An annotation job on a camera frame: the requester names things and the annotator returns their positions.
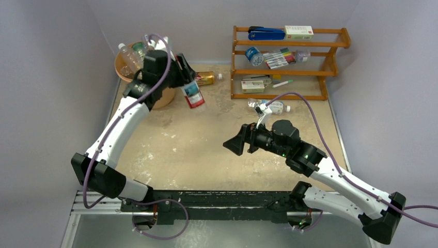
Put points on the crushed clear bottle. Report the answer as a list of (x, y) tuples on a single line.
[(131, 58)]

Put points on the pack of coloured markers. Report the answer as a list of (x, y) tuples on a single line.
[(279, 58)]

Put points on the green white marker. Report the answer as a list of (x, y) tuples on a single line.
[(281, 84)]

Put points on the blue tape roll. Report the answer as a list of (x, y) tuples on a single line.
[(254, 56)]

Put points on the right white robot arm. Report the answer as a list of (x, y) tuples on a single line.
[(374, 210)]

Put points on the blue stapler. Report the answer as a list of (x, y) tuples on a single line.
[(263, 33)]

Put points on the grey stapler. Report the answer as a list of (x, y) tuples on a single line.
[(258, 77)]

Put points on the white blue label bottle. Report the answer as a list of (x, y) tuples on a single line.
[(277, 107)]

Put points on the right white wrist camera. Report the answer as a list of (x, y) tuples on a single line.
[(264, 113)]

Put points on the red gold tea bottle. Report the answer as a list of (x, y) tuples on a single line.
[(208, 78)]

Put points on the green tea bottle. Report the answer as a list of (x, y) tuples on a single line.
[(140, 49)]

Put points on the wooden shelf rack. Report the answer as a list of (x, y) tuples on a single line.
[(309, 78)]

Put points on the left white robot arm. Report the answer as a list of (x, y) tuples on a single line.
[(96, 168)]

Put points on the small clear jar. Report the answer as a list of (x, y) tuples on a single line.
[(302, 56)]

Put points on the white red box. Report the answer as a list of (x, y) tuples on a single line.
[(298, 32)]

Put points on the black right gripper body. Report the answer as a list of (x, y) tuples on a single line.
[(249, 138)]

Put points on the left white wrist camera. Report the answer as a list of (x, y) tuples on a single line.
[(161, 46)]

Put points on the white stapler box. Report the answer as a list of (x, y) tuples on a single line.
[(252, 86)]

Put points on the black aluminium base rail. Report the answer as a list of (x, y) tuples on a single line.
[(274, 206)]

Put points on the red white label bottle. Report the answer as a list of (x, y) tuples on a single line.
[(194, 97)]

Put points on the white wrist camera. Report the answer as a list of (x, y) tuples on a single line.
[(264, 113), (161, 46)]

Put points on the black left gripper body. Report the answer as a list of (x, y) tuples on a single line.
[(174, 78)]

